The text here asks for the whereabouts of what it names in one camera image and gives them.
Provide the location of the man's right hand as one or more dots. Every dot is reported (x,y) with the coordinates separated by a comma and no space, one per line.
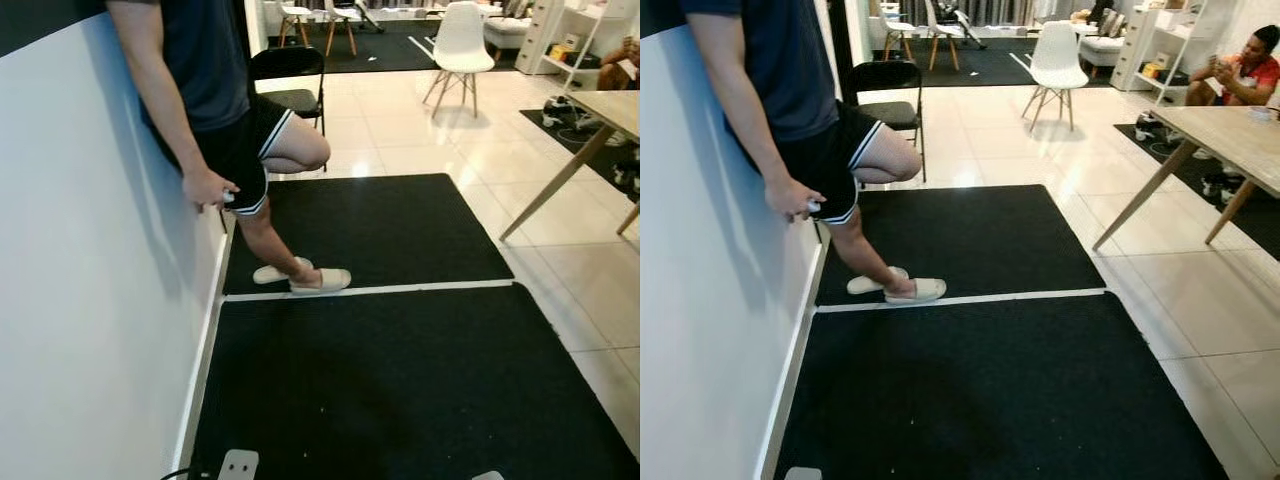
(205,188)
(790,198)

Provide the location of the man's bare right forearm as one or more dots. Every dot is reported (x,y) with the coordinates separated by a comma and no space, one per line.
(178,135)
(760,140)

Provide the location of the white slipper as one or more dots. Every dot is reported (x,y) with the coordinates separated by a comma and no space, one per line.
(325,281)
(920,291)
(865,283)
(270,273)

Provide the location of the man in dark shirt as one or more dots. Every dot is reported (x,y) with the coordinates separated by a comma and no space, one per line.
(205,60)
(790,60)

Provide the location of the black folding chair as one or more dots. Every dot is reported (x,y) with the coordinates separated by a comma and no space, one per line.
(288,62)
(885,77)

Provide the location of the black white wheeled device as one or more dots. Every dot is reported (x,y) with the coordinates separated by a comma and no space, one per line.
(625,175)
(560,110)
(1150,125)
(1215,185)

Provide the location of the large black floor mat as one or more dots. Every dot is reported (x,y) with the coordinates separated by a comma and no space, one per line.
(1000,400)
(400,390)
(380,230)
(980,240)

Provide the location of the light wooden table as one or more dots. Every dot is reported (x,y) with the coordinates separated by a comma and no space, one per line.
(615,110)
(1230,140)

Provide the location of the black mat in far room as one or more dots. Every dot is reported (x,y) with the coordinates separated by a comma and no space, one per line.
(380,50)
(980,62)

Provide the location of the small yellow box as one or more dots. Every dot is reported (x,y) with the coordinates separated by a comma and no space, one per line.
(1152,70)
(558,52)

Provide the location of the white chair wooden legs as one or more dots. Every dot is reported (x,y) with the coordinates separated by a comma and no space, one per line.
(1057,55)
(460,40)

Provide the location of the white shelf unit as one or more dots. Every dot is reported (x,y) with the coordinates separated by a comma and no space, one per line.
(1135,40)
(540,30)

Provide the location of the white sofa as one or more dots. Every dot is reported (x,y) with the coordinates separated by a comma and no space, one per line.
(505,30)
(1098,50)

